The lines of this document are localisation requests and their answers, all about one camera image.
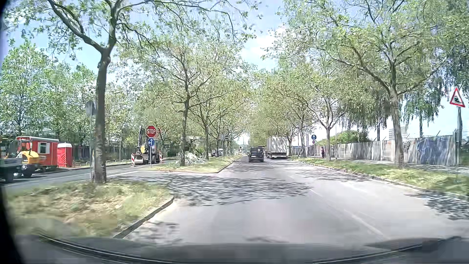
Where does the dark van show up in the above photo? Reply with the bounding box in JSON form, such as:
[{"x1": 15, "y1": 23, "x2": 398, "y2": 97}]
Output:
[{"x1": 248, "y1": 147, "x2": 265, "y2": 163}]

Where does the row of trees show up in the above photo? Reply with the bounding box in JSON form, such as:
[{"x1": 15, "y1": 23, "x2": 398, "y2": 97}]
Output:
[
  {"x1": 249, "y1": 0, "x2": 469, "y2": 169},
  {"x1": 0, "y1": 40, "x2": 147, "y2": 147},
  {"x1": 117, "y1": 22, "x2": 257, "y2": 167}
]

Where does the grass median strip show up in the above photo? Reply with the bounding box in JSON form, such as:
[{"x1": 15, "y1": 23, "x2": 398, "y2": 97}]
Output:
[
  {"x1": 5, "y1": 180, "x2": 175, "y2": 239},
  {"x1": 148, "y1": 155, "x2": 243, "y2": 174}
]

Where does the white lorry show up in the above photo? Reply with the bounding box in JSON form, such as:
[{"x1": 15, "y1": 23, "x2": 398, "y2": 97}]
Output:
[{"x1": 266, "y1": 136, "x2": 289, "y2": 160}]

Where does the pile of rubble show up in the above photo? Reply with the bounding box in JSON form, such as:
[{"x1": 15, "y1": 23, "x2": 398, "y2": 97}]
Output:
[{"x1": 176, "y1": 153, "x2": 207, "y2": 166}]

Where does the grey asphalt road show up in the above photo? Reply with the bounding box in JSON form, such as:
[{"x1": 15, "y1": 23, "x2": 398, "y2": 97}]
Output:
[{"x1": 0, "y1": 155, "x2": 469, "y2": 245}]

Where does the stop sign with blue arrow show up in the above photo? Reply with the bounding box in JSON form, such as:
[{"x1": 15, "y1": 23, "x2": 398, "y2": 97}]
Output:
[{"x1": 145, "y1": 125, "x2": 158, "y2": 168}]

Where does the excavator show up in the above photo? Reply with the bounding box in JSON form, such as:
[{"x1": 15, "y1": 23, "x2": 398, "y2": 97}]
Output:
[{"x1": 134, "y1": 126, "x2": 162, "y2": 165}]

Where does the car's own bonnet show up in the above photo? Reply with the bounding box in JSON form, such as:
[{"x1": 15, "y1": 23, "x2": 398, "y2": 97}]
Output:
[{"x1": 15, "y1": 235, "x2": 469, "y2": 264}]

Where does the large plane tree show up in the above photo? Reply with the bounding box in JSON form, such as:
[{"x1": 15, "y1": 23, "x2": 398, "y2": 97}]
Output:
[{"x1": 7, "y1": 0, "x2": 257, "y2": 184}]

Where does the red portable toilet cabin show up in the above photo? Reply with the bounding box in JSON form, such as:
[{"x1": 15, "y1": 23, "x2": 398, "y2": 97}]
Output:
[{"x1": 57, "y1": 143, "x2": 74, "y2": 168}]

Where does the grass verge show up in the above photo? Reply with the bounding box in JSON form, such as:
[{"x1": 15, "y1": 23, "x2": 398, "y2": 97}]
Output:
[{"x1": 291, "y1": 156, "x2": 469, "y2": 196}]

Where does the grey fence with graffiti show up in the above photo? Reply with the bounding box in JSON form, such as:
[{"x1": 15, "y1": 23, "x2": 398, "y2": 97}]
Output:
[{"x1": 291, "y1": 134, "x2": 461, "y2": 166}]

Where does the pavement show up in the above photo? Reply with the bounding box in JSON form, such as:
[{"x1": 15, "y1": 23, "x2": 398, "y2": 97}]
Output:
[{"x1": 330, "y1": 158, "x2": 469, "y2": 176}]

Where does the red site trailer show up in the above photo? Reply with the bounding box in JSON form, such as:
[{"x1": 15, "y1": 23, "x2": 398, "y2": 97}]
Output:
[{"x1": 15, "y1": 136, "x2": 60, "y2": 173}]

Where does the yellow construction vehicle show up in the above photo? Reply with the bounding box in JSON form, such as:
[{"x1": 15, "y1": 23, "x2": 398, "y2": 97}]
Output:
[{"x1": 11, "y1": 139, "x2": 41, "y2": 179}]

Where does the triangular warning road sign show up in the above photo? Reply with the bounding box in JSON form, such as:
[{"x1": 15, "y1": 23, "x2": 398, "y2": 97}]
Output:
[{"x1": 449, "y1": 87, "x2": 466, "y2": 165}]

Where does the grey truck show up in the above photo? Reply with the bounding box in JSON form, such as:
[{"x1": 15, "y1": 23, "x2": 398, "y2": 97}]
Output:
[{"x1": 0, "y1": 138, "x2": 23, "y2": 183}]

